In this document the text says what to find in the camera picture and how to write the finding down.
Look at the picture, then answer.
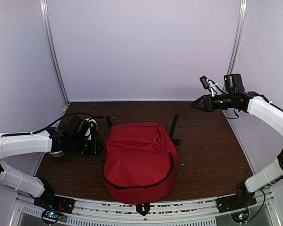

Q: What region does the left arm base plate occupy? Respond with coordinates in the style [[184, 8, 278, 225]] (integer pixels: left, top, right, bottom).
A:
[[32, 193, 75, 214]]

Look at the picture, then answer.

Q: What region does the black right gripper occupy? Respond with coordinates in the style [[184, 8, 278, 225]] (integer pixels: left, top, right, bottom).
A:
[[191, 92, 234, 112]]

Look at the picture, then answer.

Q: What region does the right aluminium frame post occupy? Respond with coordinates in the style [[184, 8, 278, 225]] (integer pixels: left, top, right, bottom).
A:
[[226, 0, 249, 74]]

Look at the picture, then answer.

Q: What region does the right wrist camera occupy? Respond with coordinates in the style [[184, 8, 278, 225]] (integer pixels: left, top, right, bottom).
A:
[[200, 75, 218, 97]]

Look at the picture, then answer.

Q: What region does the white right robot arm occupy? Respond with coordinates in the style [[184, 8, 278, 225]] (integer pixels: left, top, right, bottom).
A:
[[191, 73, 283, 210]]

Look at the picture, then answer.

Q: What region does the aluminium frame post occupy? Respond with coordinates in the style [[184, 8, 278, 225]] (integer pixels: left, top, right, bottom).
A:
[[226, 0, 249, 74], [40, 0, 70, 105]]

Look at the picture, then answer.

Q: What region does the front aluminium rail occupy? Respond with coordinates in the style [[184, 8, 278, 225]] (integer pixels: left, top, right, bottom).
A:
[[7, 188, 282, 226]]

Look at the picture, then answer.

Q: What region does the left aluminium frame post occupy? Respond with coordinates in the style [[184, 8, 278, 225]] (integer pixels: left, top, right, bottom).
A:
[[40, 0, 70, 105]]

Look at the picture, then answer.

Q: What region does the scalloped white bowl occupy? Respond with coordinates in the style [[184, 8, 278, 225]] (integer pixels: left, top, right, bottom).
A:
[[50, 151, 65, 158]]

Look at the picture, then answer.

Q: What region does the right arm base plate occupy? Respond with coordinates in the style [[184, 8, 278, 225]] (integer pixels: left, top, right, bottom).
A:
[[216, 194, 257, 213]]

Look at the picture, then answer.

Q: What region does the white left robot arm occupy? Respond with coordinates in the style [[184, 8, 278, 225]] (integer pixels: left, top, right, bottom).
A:
[[0, 113, 103, 210]]

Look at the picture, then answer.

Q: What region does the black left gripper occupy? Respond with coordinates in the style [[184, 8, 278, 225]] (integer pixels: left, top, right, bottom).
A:
[[69, 136, 103, 154]]

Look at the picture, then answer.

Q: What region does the red backpack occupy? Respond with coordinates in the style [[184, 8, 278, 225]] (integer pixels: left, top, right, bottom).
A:
[[102, 113, 181, 216]]

